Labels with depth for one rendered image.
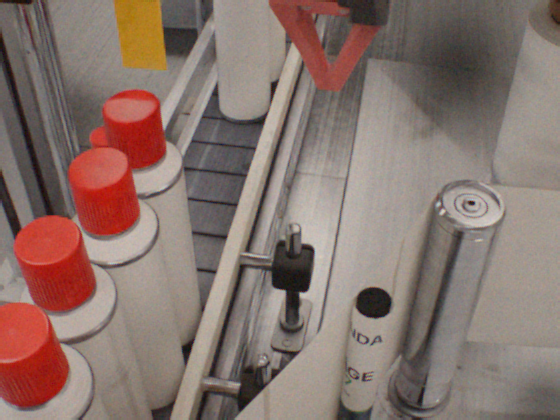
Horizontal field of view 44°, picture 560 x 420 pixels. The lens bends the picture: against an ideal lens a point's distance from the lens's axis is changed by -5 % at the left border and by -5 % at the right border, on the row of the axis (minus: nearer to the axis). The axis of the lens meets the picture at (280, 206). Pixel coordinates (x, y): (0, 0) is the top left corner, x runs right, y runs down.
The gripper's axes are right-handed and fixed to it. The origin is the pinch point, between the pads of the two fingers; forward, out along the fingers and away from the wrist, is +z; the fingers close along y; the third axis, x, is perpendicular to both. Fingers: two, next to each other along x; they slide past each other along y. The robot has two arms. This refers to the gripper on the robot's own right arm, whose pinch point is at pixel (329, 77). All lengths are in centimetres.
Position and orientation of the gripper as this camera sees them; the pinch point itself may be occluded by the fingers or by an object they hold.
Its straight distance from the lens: 45.1
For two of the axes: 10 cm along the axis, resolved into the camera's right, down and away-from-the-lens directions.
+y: 1.9, -6.8, 7.1
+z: 0.1, 7.2, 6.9
